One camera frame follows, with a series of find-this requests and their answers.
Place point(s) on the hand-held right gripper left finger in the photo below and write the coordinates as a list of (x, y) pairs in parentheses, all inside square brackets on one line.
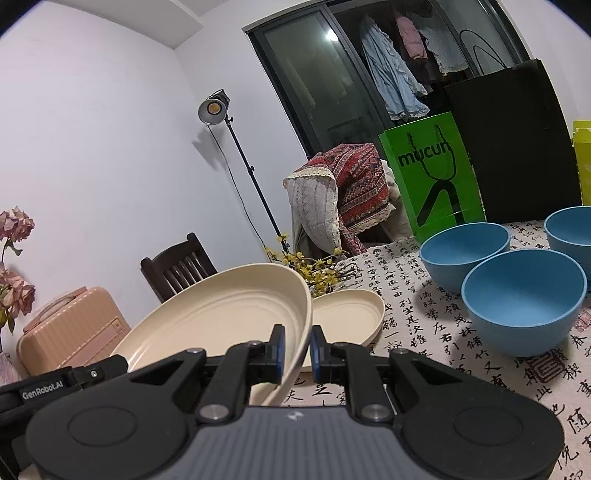
[(278, 355)]

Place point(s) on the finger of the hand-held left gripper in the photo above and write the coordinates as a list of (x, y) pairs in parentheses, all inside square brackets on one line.
[(101, 369)]

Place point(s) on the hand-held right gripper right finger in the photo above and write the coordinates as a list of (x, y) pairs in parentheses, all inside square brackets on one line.
[(315, 355)]

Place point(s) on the cream plate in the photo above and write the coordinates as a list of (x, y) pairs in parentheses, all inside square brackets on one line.
[(207, 314), (346, 318)]

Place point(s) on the blue bowl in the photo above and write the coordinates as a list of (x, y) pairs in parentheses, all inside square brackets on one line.
[(521, 304), (572, 240), (461, 249)]

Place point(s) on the pink suitcase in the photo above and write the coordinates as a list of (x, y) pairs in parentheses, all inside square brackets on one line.
[(69, 332)]

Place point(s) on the yellow flower branch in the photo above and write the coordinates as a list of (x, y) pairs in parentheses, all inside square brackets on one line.
[(318, 272)]

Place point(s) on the calligraphy printed tablecloth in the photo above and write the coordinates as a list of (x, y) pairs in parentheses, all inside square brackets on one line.
[(415, 332)]

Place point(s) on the dark wooden chair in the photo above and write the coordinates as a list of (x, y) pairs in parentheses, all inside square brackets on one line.
[(180, 267)]

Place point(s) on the grey quilted cloth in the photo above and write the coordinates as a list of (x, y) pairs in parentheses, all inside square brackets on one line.
[(314, 207)]

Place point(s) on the pink dried flowers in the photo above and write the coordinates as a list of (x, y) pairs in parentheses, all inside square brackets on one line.
[(18, 226)]

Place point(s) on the green paper bag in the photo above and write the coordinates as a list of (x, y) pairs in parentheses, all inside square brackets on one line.
[(401, 198)]

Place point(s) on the studio light on stand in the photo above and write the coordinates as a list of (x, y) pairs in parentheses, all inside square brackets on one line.
[(213, 110)]

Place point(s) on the dark sliding glass door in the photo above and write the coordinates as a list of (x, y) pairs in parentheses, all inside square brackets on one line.
[(314, 78)]

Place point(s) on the black paper bag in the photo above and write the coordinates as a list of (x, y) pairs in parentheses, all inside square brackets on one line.
[(517, 152)]

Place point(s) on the hanging blue shirt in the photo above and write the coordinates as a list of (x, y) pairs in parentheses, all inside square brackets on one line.
[(392, 78)]

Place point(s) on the hanging pink garment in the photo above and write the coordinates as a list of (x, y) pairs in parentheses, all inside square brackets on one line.
[(413, 39)]

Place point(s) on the yellow-green snack box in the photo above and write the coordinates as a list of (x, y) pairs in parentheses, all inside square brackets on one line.
[(582, 157)]

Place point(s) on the hanging white garment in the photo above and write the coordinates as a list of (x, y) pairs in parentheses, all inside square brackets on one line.
[(443, 46)]

